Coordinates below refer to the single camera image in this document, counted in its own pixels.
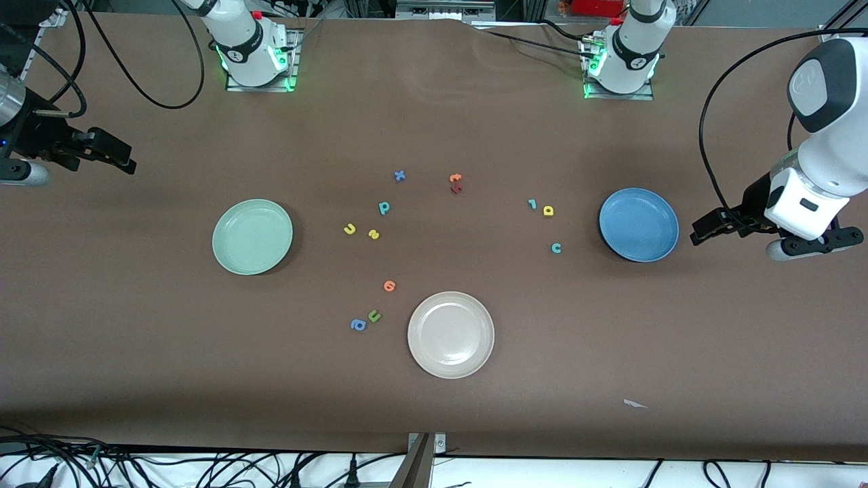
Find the beige plate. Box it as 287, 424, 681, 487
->
408, 291, 495, 380

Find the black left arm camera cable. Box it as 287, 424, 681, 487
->
697, 27, 868, 221

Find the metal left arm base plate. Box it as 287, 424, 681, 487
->
583, 37, 655, 101

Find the short black base cable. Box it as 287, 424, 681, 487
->
539, 19, 587, 41

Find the brown table cover mat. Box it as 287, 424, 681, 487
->
0, 10, 868, 462

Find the grey metal bracket post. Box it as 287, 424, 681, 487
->
389, 432, 448, 488

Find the grey metal equipment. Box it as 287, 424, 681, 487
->
395, 0, 497, 24

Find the thick black cable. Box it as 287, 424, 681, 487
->
0, 434, 102, 488

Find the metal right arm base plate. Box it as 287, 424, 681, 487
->
225, 28, 300, 93

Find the red box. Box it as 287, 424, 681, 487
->
570, 0, 626, 18

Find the long black base cable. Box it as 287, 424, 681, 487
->
475, 27, 597, 58

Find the looped black cable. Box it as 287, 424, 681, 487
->
702, 460, 734, 488

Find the blue plate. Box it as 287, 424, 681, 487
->
599, 188, 679, 263

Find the green plate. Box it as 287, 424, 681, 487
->
212, 199, 294, 276

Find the aluminium frame profile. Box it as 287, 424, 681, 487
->
20, 8, 72, 79
817, 0, 868, 45

